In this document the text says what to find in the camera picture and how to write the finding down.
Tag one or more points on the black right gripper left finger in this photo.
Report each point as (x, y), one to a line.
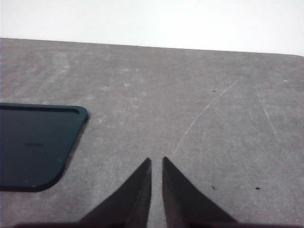
(133, 202)

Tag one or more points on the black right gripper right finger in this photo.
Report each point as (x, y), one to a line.
(180, 202)

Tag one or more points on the black rectangular tray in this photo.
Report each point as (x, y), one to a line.
(35, 142)

